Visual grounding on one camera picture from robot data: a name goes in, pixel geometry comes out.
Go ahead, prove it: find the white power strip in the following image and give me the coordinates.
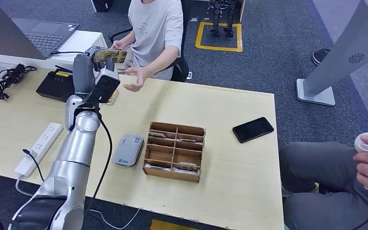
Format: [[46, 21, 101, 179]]
[[14, 122, 65, 180]]

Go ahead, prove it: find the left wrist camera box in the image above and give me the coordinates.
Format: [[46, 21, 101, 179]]
[[86, 67, 121, 104]]

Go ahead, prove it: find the wooden compartment card box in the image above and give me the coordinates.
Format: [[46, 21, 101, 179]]
[[141, 121, 207, 184]]

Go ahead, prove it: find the white power strip cable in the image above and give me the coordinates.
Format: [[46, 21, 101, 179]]
[[14, 177, 141, 230]]

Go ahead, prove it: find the guest person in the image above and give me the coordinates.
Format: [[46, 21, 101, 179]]
[[109, 0, 184, 93]]

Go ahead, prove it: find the white laptop riser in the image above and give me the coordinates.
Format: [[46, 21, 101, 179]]
[[0, 30, 110, 76]]

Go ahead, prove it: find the round black base disc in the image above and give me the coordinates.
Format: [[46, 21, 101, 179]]
[[310, 47, 333, 67]]

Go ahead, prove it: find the black device with yellow label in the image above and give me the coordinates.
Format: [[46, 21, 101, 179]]
[[36, 65, 76, 103]]

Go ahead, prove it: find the grey kiosk stand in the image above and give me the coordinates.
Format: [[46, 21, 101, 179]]
[[295, 0, 368, 107]]

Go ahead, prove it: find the standing humanoid robot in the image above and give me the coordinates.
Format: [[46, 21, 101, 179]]
[[206, 0, 237, 39]]

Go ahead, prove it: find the patterned card stack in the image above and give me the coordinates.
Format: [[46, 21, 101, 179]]
[[106, 89, 120, 106]]

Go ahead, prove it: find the black plugged power cable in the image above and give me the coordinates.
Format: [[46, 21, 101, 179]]
[[22, 148, 45, 183]]

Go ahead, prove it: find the pale green shoe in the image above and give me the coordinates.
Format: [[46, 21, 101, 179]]
[[280, 182, 320, 195]]

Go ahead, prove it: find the grey card reader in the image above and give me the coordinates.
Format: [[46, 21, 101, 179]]
[[114, 134, 145, 168]]

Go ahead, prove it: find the black smartphone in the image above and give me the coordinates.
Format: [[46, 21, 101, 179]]
[[232, 116, 275, 144]]

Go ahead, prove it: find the operator person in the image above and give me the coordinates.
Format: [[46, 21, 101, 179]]
[[278, 131, 368, 230]]

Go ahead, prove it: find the black laptop charger with cable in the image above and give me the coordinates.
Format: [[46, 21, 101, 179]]
[[49, 49, 87, 57]]

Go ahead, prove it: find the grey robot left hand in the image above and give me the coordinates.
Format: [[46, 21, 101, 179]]
[[72, 46, 116, 96]]

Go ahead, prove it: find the black office chair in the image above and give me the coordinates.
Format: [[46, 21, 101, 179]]
[[109, 0, 190, 83]]

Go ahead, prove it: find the guest person's left hand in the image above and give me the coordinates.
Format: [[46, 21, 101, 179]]
[[119, 67, 150, 93]]

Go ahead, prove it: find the bundled black power cord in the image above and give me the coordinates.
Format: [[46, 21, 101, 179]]
[[0, 63, 38, 102]]

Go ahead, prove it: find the dark grey laptop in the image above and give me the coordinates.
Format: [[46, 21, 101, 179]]
[[0, 0, 80, 61]]

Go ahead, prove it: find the black bin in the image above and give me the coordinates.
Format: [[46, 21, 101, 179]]
[[90, 0, 114, 13]]

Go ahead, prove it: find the guest person's right hand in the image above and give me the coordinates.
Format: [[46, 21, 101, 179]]
[[109, 40, 128, 51]]

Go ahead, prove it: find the white stand panel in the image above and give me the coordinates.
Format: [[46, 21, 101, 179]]
[[238, 0, 247, 23]]

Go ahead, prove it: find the yellow floor tape square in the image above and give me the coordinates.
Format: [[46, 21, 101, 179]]
[[195, 22, 244, 53]]

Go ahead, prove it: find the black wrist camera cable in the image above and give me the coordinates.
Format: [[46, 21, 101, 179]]
[[85, 103, 114, 212]]

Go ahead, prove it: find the yellow patterned ID card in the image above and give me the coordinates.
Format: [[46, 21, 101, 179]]
[[93, 48, 128, 64]]

